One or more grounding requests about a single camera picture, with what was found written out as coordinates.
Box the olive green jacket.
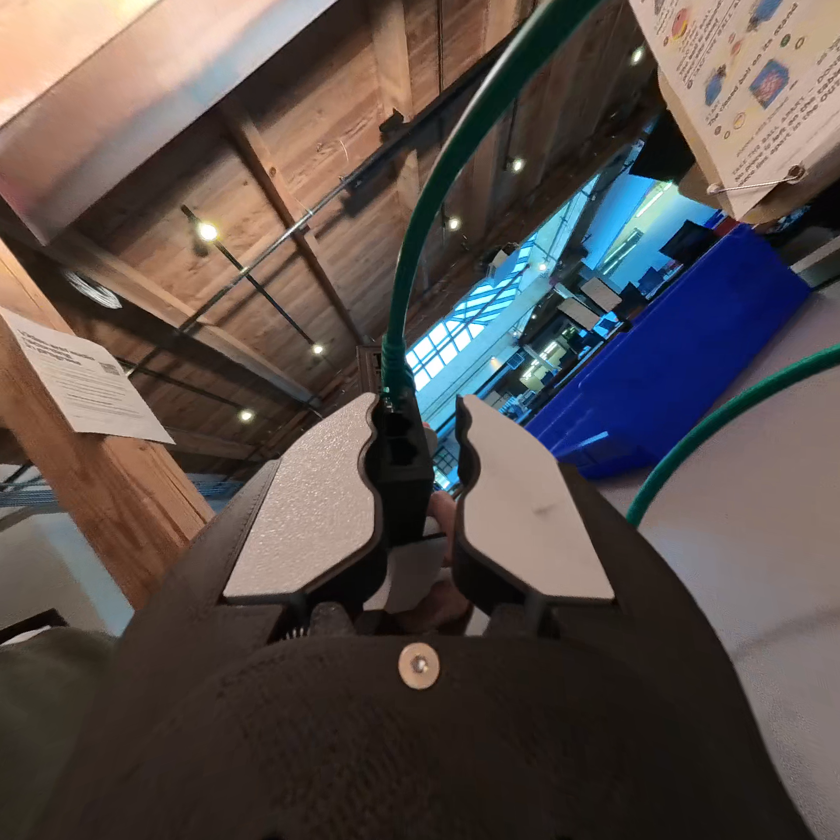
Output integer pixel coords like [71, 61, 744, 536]
[0, 626, 122, 840]

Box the instruction sheet board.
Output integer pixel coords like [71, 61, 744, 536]
[626, 0, 840, 224]

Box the blue plastic bin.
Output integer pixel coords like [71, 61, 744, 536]
[525, 223, 812, 480]

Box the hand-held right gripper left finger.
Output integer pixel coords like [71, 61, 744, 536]
[223, 391, 389, 616]

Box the wooden support post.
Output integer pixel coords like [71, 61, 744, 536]
[0, 236, 214, 611]

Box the black network switch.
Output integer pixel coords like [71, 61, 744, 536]
[356, 343, 435, 547]

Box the green ethernet cable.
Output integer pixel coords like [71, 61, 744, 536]
[381, 0, 840, 526]

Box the person's left hand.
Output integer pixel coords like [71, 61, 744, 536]
[394, 422, 475, 635]

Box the paper notice sheet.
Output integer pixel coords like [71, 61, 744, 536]
[0, 307, 175, 446]

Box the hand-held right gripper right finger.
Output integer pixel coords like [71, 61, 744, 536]
[451, 392, 616, 616]

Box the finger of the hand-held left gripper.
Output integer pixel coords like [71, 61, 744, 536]
[364, 539, 448, 613]

